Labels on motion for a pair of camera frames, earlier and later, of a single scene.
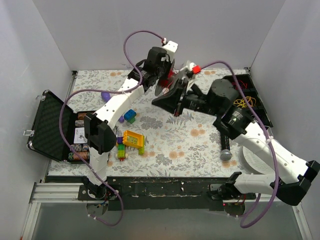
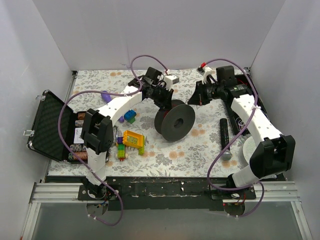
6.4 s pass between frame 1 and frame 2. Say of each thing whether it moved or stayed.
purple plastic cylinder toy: stayed
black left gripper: moved
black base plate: stayed
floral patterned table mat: stayed
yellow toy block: stayed
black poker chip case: stayed
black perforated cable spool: moved
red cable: moved
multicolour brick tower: stayed
